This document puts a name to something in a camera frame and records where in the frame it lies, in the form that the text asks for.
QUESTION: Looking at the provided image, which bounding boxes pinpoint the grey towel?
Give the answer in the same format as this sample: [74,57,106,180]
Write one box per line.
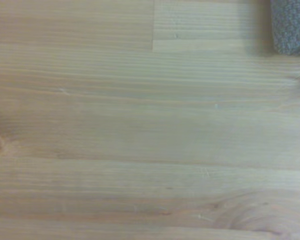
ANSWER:
[269,0,300,59]

